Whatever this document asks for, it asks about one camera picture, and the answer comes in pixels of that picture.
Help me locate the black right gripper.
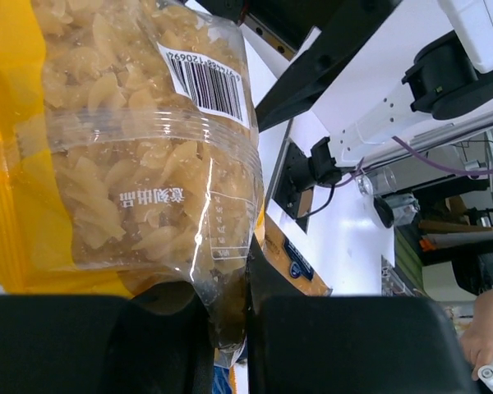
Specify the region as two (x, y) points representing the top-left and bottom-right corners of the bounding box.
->
(199, 0), (399, 132)

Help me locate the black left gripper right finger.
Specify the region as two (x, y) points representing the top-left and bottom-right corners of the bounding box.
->
(246, 242), (477, 393)

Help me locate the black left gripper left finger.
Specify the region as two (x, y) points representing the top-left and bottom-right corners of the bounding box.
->
(0, 282), (214, 393)

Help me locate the yellow fusilli pasta bag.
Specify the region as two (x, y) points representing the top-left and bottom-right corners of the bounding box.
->
(0, 1), (263, 366)

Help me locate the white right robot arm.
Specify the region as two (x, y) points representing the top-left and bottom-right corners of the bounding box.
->
(203, 1), (493, 195)

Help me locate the person hand in background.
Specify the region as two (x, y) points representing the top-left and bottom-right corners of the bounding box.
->
(460, 289), (493, 381)

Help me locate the La Sicilia spaghetti pack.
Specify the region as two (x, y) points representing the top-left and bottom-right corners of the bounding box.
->
(255, 208), (332, 296)

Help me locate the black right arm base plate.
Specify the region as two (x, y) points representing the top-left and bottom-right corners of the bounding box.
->
(272, 137), (342, 231)

